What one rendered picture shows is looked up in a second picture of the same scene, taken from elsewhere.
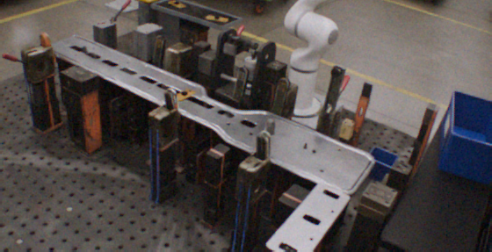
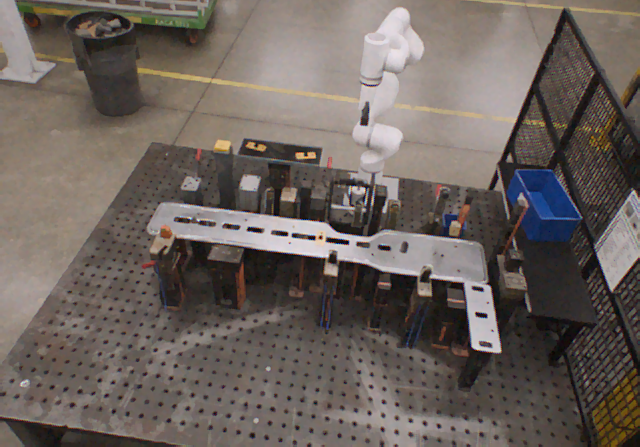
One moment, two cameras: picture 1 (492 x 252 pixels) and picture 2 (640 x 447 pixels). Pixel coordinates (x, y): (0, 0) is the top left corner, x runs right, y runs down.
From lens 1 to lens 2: 112 cm
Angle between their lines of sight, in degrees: 23
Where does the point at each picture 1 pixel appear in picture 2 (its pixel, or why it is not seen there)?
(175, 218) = (348, 334)
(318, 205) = (477, 302)
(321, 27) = (392, 139)
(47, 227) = (266, 395)
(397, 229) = (538, 303)
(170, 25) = (123, 97)
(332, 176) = (468, 273)
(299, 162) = (441, 270)
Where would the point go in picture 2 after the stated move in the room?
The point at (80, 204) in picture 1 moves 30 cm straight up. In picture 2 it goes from (272, 359) to (273, 315)
